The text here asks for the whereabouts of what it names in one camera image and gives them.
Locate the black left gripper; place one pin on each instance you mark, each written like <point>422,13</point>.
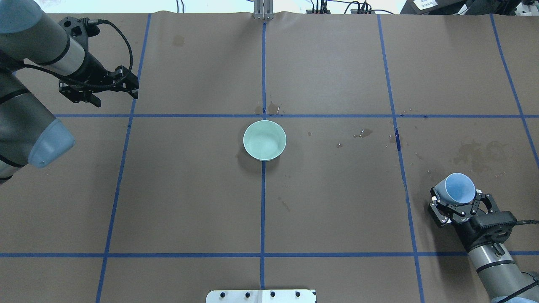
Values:
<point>93,69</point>

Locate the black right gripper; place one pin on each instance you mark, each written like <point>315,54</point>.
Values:
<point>470,236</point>

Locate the light blue plastic cup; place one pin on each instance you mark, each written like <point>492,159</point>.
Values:
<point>456,189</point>

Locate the pale green ceramic bowl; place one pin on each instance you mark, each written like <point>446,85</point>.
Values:
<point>264,140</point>

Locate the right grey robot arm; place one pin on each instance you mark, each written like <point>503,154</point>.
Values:
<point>499,273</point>

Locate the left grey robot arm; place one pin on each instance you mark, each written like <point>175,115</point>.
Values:
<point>31,40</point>

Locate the brown paper table cover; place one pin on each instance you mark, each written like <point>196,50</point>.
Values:
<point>159,202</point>

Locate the aluminium frame post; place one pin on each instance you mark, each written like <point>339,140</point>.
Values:
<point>263,10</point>

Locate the white metal base plate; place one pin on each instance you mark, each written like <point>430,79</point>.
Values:
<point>262,296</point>

